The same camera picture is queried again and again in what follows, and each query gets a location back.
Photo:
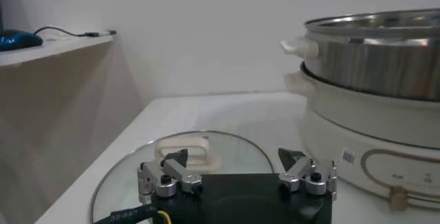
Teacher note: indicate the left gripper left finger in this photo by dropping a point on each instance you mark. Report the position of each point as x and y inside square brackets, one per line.
[178, 174]

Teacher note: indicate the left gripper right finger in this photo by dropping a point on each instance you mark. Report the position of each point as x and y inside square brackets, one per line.
[299, 172]

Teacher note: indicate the round glass pot lid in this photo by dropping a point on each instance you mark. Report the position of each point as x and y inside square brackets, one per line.
[199, 149]

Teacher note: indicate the stainless steel steamer basket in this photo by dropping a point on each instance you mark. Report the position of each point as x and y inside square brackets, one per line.
[371, 64]

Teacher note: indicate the white electric cooker base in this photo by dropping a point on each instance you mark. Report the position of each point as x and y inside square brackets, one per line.
[343, 122]

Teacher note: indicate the black grey usb adapter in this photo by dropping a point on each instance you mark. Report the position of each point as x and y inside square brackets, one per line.
[108, 32]

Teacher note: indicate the white side desk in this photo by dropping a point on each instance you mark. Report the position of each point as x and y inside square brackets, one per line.
[51, 48]

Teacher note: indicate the blue computer mouse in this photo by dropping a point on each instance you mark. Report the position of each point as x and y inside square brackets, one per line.
[17, 40]

